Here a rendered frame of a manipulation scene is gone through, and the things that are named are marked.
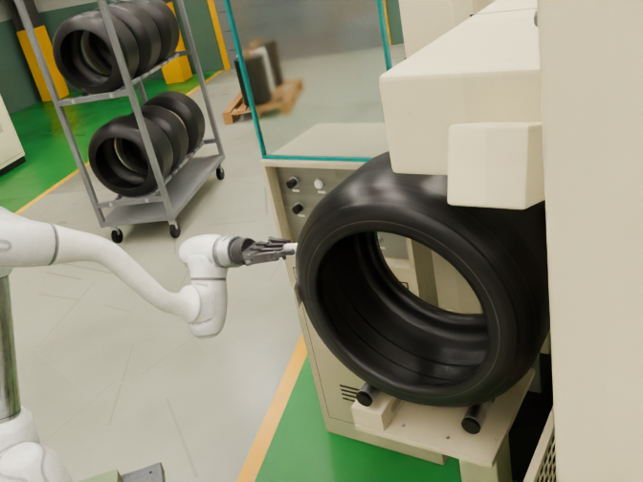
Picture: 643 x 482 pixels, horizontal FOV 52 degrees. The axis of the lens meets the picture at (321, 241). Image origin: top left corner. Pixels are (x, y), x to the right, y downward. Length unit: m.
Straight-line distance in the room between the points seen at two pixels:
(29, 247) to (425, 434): 1.04
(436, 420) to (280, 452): 1.30
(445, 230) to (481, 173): 0.50
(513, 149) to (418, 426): 1.08
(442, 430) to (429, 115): 1.00
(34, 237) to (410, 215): 0.83
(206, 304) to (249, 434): 1.33
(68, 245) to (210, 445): 1.67
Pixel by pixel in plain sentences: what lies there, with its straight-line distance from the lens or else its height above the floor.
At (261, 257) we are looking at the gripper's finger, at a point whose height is 1.24.
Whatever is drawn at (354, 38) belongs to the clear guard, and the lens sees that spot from 2.00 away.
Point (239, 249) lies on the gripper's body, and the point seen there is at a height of 1.24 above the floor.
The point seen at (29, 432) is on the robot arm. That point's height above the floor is 0.96.
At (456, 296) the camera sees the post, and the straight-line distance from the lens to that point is 1.85.
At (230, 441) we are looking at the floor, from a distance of 3.08.
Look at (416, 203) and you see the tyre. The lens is 1.31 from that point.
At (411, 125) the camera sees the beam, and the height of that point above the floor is 1.71.
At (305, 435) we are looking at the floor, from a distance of 2.98.
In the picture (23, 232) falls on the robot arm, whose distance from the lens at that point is 1.58.
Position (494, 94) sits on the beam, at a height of 1.75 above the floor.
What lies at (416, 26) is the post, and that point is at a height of 1.73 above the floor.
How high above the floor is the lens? 2.00
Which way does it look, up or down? 26 degrees down
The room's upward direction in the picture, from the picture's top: 12 degrees counter-clockwise
